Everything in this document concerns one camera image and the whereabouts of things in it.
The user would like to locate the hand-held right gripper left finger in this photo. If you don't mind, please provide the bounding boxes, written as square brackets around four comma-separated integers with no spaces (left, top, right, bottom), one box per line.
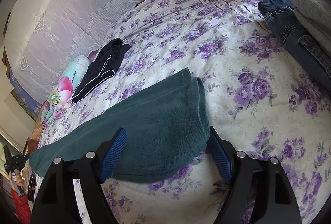
[30,127,127,224]

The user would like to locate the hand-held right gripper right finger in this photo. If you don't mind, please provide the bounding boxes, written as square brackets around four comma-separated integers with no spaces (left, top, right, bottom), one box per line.
[207,126,303,224]

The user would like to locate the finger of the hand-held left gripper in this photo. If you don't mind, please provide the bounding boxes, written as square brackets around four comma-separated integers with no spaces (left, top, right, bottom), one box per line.
[16,153,31,163]

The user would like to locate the dark green pants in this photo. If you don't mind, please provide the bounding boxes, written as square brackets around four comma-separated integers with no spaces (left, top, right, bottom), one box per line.
[29,68,210,183]

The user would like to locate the person's left forearm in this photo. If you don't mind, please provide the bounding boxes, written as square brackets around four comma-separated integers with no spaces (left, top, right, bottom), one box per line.
[10,187,34,224]

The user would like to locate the navy pants with white piping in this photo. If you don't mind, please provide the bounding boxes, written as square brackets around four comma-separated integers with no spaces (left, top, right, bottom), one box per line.
[72,38,131,104]

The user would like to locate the person's left hand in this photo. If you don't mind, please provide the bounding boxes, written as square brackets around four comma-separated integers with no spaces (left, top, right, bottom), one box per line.
[8,170,25,190]

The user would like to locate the colourful floral blanket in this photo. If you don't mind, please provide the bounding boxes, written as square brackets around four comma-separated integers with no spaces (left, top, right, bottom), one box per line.
[41,55,91,126]

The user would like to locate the blue jeans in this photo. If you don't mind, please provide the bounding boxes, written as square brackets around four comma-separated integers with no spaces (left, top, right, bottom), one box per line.
[258,0,331,95]

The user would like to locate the white lace cover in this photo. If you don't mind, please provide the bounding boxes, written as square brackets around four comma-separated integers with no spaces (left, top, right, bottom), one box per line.
[4,0,156,100]

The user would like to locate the grey sweater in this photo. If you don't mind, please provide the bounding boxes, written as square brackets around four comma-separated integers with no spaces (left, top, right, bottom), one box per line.
[278,0,331,59]

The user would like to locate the blue wall poster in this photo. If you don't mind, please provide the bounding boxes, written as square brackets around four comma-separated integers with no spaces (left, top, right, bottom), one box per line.
[9,69,40,118]

